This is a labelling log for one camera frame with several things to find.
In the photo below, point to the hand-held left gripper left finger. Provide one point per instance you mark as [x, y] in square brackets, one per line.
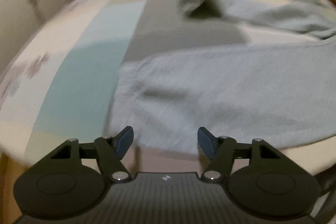
[124, 141]

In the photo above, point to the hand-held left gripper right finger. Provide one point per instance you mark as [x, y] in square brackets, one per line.
[206, 141]

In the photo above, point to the light grey sweatpants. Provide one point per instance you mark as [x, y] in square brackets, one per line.
[210, 87]

